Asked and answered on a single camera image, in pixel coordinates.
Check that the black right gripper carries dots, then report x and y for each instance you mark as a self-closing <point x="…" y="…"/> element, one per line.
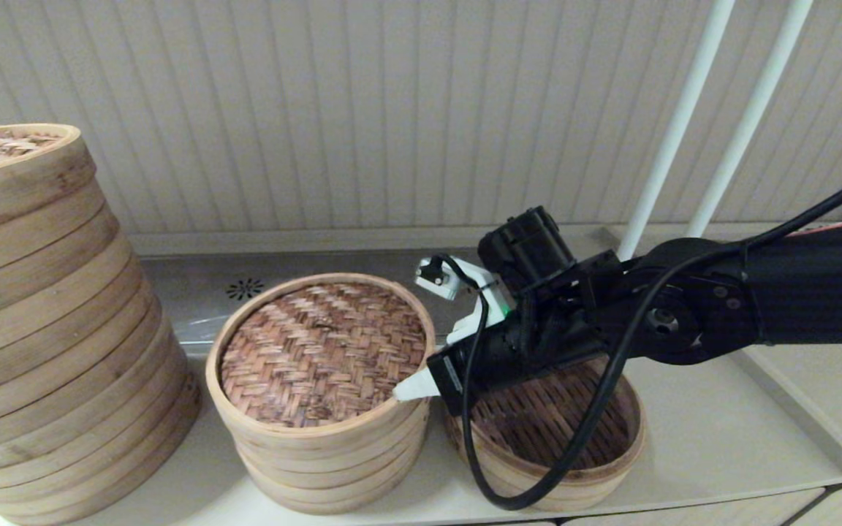
<point x="531" y="248"/>

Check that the woven bamboo steamer lid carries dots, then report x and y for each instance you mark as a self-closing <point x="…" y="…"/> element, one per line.
<point x="319" y="351"/>

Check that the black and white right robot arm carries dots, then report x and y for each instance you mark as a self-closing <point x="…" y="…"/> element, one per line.
<point x="816" y="285"/>

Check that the low bamboo steamer basket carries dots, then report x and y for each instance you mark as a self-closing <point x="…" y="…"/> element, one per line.
<point x="538" y="431"/>

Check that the tall bamboo steamer stack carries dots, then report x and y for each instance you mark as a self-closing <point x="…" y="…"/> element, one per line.
<point x="63" y="365"/>

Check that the stainless steel vented panel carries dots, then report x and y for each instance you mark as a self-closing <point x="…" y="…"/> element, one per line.
<point x="194" y="285"/>

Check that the white counter cabinet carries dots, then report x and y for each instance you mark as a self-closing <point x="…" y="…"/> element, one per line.
<point x="757" y="513"/>

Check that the white metal pole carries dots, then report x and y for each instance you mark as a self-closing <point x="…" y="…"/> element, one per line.
<point x="688" y="95"/>
<point x="757" y="95"/>

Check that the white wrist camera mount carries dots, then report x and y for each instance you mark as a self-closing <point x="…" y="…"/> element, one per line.
<point x="465" y="281"/>

